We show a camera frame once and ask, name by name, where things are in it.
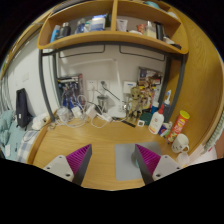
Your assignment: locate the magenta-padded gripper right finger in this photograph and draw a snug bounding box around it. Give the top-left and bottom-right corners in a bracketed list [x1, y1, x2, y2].
[134, 143, 183, 185]

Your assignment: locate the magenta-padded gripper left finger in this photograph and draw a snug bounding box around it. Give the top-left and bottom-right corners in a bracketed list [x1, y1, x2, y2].
[43, 143, 93, 187]

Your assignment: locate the grey mouse pad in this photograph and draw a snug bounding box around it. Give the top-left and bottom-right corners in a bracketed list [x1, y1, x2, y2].
[114, 141, 163, 182]

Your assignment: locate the white mug with face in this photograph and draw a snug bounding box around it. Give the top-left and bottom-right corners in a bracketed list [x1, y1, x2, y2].
[171, 133, 190, 154]

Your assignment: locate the plaid bed sheet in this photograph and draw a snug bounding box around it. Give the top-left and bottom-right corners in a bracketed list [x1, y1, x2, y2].
[14, 128, 41, 164]

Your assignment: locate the white red-capped lotion bottle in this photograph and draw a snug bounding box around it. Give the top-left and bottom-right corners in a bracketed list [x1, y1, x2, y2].
[148, 104, 165, 135]

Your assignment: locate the white tissue pack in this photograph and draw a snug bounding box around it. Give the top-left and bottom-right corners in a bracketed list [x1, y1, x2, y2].
[31, 112, 51, 131]

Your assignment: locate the clear domed plastic container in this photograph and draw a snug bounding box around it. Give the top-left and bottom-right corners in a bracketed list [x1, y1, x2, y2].
[56, 106, 71, 123]

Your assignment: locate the white charger block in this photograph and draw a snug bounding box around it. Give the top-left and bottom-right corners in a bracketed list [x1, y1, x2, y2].
[71, 105, 83, 118]

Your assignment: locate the person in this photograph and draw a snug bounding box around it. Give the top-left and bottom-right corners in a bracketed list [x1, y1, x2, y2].
[203, 108, 224, 159]

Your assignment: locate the dark white-topped spray bottle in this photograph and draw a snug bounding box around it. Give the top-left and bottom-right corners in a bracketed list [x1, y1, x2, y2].
[162, 89, 173, 123]

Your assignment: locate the teal blanket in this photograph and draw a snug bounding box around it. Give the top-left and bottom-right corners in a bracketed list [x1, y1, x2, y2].
[0, 109, 18, 148]

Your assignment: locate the white power strip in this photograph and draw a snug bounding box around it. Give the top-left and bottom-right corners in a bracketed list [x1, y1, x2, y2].
[96, 112, 114, 123]

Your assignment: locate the brown tree creature figurine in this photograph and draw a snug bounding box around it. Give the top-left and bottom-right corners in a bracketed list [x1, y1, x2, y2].
[126, 85, 151, 123]

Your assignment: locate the black backpack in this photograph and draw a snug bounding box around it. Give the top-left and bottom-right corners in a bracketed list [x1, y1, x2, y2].
[15, 87, 33, 130]

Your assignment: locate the robot model kit box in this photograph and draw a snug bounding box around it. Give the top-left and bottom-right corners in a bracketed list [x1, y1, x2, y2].
[56, 73, 84, 108]

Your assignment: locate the wooden shelf unit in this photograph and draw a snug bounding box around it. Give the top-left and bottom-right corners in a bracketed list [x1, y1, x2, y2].
[36, 0, 190, 123]

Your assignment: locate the white cable tangle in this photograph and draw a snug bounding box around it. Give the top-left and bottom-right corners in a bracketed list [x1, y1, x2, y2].
[53, 88, 116, 130]

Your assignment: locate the white wall socket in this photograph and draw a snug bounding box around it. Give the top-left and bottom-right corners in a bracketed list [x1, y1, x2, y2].
[86, 79, 98, 92]

